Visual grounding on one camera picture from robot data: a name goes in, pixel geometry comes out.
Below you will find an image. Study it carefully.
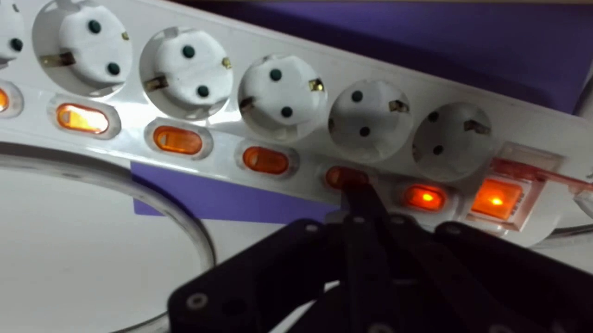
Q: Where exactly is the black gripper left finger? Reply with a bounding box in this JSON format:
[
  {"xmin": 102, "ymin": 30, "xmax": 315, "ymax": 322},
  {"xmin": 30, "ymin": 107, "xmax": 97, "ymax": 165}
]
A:
[{"xmin": 167, "ymin": 179, "xmax": 373, "ymax": 333}]

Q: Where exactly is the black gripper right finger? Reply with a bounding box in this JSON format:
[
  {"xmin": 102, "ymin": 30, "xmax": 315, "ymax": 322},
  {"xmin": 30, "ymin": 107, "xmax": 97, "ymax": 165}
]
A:
[{"xmin": 364, "ymin": 179, "xmax": 593, "ymax": 333}]

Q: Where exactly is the white multi-socket power strip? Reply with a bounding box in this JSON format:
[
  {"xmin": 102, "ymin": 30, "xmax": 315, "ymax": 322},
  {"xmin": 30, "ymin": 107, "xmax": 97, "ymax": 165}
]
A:
[{"xmin": 0, "ymin": 0, "xmax": 593, "ymax": 250}]

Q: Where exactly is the thick white power cord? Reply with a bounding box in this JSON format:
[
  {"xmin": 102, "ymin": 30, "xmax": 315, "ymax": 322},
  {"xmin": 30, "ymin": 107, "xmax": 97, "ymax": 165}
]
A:
[{"xmin": 0, "ymin": 139, "xmax": 221, "ymax": 333}]

